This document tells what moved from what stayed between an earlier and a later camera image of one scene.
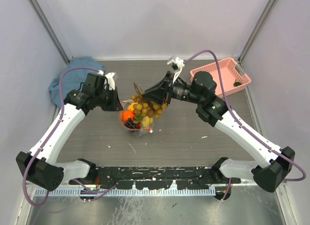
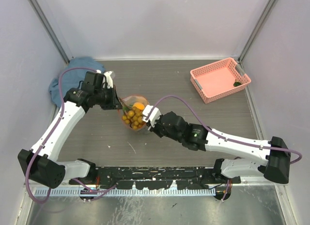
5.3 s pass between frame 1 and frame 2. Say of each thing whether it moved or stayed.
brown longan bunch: moved
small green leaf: stayed
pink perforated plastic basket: stayed
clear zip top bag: moved
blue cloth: stayed
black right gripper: moved
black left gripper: stayed
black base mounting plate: stayed
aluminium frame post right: stayed
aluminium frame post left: stayed
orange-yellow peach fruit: moved
